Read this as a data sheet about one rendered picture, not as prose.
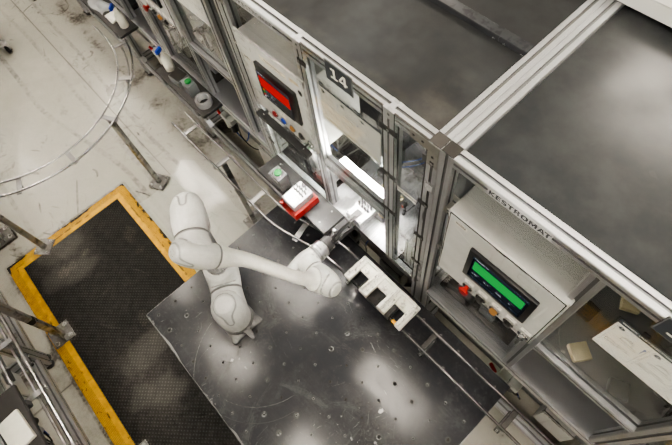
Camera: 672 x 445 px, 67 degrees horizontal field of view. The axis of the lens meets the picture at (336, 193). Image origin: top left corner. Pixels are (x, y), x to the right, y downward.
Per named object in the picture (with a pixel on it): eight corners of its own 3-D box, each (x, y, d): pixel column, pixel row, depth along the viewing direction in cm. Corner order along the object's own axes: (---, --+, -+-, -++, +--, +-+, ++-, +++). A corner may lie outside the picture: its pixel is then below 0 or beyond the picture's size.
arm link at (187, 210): (214, 302, 254) (207, 263, 265) (245, 292, 256) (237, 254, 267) (165, 237, 187) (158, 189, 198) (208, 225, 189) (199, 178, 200)
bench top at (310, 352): (148, 316, 266) (145, 314, 262) (298, 191, 294) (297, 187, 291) (342, 579, 204) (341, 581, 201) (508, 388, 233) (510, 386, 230)
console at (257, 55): (254, 106, 234) (226, 30, 194) (300, 71, 242) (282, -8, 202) (313, 158, 217) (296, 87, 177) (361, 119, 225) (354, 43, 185)
